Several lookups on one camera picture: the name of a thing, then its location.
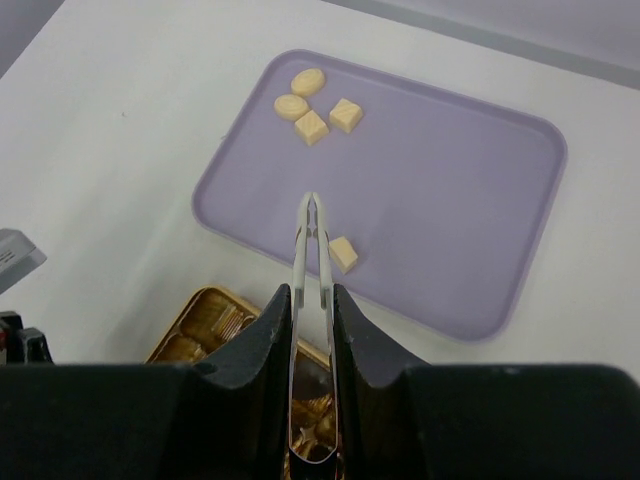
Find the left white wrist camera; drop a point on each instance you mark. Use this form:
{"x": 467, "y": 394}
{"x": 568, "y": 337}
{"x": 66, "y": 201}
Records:
{"x": 19, "y": 257}

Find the white chocolate piece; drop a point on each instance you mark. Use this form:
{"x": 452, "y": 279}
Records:
{"x": 290, "y": 107}
{"x": 343, "y": 254}
{"x": 308, "y": 82}
{"x": 346, "y": 115}
{"x": 311, "y": 128}

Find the gold chocolate box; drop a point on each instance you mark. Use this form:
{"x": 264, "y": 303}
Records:
{"x": 212, "y": 317}

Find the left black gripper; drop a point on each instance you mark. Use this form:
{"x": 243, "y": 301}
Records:
{"x": 20, "y": 344}

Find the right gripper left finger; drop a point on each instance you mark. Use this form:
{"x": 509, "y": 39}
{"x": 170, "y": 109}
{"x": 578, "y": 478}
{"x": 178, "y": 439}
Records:
{"x": 230, "y": 419}

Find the purple plastic tray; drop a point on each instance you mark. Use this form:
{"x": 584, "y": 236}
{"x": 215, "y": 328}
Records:
{"x": 442, "y": 196}

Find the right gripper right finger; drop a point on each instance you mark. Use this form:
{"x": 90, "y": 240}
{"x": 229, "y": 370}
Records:
{"x": 388, "y": 414}

